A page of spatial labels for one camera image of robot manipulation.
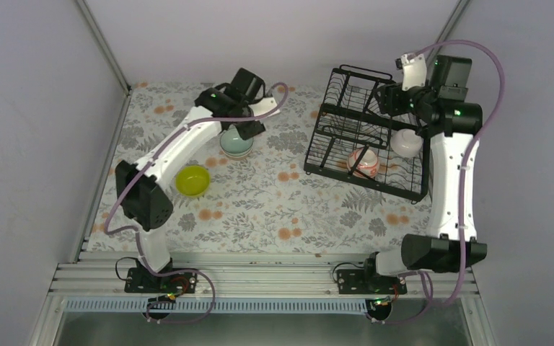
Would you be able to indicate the floral table mat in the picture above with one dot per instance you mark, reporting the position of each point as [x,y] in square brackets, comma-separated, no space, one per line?
[265,202]

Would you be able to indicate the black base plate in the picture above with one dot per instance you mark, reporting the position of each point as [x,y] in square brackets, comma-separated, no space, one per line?
[353,279]
[140,280]

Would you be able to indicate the black wire dish rack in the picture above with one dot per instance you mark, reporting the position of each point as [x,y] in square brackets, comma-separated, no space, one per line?
[349,119]

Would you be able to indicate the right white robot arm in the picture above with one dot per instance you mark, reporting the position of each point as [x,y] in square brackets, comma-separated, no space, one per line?
[450,129]

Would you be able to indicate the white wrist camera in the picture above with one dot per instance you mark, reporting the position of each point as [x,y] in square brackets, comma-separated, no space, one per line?
[263,106]
[414,70]

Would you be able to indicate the red white patterned bowl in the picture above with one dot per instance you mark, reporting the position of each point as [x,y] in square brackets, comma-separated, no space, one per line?
[363,164]

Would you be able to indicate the pale green bowl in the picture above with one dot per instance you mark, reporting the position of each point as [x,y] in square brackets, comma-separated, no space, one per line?
[231,142]

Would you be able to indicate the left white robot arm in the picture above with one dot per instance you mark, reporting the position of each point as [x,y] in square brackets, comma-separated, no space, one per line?
[142,186]

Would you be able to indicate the yellow-green bowl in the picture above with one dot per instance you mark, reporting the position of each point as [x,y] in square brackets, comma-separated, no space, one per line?
[193,181]

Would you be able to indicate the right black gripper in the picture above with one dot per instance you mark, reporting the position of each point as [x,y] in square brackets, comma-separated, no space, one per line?
[389,101]

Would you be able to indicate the aluminium mounting rail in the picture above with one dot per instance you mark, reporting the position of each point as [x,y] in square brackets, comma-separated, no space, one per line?
[234,275]

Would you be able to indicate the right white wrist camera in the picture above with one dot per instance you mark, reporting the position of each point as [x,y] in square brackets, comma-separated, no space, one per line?
[414,70]

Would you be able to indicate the beige patterned bowl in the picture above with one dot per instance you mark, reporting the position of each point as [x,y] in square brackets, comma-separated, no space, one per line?
[237,156]

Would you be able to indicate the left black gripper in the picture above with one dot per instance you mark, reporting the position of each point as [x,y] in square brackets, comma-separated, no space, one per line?
[246,132]

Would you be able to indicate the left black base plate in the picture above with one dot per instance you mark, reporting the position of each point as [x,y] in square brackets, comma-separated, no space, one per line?
[140,280]

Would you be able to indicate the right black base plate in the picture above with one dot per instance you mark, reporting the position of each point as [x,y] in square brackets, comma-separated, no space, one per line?
[353,279]

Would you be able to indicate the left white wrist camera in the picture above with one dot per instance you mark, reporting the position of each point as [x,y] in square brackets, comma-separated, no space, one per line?
[263,106]

